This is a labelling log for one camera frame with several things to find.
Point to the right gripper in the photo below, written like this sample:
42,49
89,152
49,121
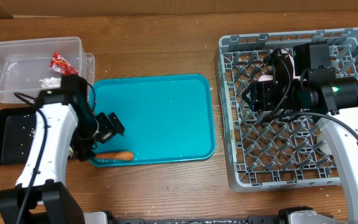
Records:
265,96

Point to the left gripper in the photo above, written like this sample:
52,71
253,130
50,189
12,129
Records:
108,126

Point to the orange carrot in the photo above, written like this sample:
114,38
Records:
121,155

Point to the pink round plate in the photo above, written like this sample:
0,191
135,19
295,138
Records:
282,65

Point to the white tissue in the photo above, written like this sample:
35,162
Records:
51,82

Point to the red snack wrapper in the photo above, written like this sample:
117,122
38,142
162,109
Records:
60,65

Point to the peanut shells pile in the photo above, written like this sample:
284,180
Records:
71,152

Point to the white cup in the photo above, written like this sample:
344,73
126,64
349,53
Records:
324,147

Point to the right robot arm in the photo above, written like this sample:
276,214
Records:
305,84

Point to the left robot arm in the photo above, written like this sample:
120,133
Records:
64,122

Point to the grey dishwasher rack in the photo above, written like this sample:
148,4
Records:
275,155

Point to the teal serving tray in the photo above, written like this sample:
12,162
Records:
166,119

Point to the black plastic tray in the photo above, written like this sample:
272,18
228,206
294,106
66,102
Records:
17,130

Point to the clear plastic bin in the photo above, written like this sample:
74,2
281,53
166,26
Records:
24,62

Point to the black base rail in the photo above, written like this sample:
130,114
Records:
253,219

